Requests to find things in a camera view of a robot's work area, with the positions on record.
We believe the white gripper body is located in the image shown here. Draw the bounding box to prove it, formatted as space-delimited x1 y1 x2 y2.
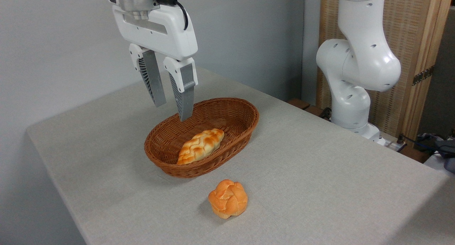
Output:
112 5 198 61

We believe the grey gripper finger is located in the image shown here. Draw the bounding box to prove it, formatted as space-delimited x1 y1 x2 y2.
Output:
163 57 198 122
129 43 167 108

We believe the round knotted bread roll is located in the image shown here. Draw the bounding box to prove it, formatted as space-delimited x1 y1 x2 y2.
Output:
208 179 248 219

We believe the brown wicker oval basket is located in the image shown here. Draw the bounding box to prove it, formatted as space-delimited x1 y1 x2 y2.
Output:
144 97 259 178

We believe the long braided bread loaf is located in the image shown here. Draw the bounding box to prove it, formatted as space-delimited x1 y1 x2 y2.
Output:
177 128 225 165

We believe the grey tablecloth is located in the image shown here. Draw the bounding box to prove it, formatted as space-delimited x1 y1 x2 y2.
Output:
26 66 455 245

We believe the wooden woven folding screen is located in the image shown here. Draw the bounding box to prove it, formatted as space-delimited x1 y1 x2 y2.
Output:
316 0 455 142

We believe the metal screen hinge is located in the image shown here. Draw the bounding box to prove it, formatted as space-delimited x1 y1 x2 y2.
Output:
412 65 435 86

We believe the grey blue bag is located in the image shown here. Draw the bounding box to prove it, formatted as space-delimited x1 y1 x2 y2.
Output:
421 133 455 174

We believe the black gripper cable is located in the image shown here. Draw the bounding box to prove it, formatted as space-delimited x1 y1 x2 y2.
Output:
155 0 189 31

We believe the dark cable bundle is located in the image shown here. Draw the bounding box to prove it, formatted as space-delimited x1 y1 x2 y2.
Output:
402 133 455 156

